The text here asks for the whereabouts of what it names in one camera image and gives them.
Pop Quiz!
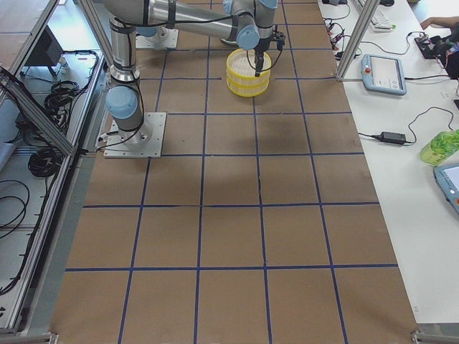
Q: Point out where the white keyboard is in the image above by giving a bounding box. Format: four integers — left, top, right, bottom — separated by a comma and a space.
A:
370, 9, 396, 32

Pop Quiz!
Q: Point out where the large yellow bamboo steamer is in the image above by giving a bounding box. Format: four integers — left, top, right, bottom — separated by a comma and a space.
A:
226, 49, 272, 86

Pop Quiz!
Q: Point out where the small yellow bamboo steamer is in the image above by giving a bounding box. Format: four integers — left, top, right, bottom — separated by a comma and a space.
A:
226, 78, 269, 97

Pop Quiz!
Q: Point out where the green plastic bottle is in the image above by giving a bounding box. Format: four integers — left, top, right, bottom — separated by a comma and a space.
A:
420, 130, 458, 166

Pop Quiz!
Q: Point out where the teach pendant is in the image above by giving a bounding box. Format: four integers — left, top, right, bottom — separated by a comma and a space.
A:
433, 163, 459, 214
361, 54, 407, 96

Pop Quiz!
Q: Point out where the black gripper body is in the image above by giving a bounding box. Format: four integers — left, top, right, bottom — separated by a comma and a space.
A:
265, 24, 285, 50

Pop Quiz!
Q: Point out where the black power adapter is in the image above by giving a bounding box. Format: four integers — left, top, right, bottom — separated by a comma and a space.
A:
378, 131, 407, 145

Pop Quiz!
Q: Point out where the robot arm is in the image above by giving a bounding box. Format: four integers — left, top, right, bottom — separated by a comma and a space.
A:
103, 1, 285, 83

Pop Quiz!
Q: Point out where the person hand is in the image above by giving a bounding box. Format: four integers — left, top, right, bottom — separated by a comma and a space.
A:
420, 16, 459, 30

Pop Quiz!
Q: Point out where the black coiled cable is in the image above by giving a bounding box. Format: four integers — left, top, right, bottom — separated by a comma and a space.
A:
27, 145, 62, 179

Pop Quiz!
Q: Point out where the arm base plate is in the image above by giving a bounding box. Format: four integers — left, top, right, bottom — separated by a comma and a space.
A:
103, 112, 166, 158
136, 27, 179, 50

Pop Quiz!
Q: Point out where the aluminium frame post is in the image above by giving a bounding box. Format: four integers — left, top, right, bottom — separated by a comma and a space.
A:
336, 0, 379, 81

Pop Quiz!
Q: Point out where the black device on desk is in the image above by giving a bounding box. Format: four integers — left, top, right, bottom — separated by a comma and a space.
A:
414, 33, 448, 59

